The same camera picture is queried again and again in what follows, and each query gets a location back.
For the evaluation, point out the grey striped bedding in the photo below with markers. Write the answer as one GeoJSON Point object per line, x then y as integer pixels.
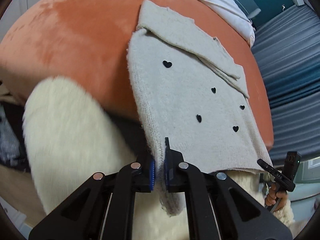
{"type": "Point", "coordinates": [292, 62]}

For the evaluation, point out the person's right hand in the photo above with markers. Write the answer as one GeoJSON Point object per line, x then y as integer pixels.
{"type": "Point", "coordinates": [273, 196]}

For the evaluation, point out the orange plush blanket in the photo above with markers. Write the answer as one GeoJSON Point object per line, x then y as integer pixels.
{"type": "Point", "coordinates": [80, 42]}

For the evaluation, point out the white duvet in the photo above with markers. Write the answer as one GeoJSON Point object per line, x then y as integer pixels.
{"type": "Point", "coordinates": [225, 2]}

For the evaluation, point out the cream fleece clothing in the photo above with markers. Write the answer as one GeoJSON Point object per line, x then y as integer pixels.
{"type": "Point", "coordinates": [75, 142]}

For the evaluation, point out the dark cloth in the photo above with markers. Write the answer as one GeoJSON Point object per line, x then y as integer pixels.
{"type": "Point", "coordinates": [11, 135]}

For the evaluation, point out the beige sweater with black hearts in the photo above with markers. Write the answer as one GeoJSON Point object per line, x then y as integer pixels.
{"type": "Point", "coordinates": [190, 110]}

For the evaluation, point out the person's right forearm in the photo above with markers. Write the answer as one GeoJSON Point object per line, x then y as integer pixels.
{"type": "Point", "coordinates": [285, 216]}

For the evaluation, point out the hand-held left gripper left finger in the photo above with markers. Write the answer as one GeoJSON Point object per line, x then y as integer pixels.
{"type": "Point", "coordinates": [151, 176]}

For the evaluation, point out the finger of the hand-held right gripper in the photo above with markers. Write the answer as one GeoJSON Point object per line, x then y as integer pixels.
{"type": "Point", "coordinates": [271, 171]}

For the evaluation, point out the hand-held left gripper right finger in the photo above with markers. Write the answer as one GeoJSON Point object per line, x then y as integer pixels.
{"type": "Point", "coordinates": [167, 177]}

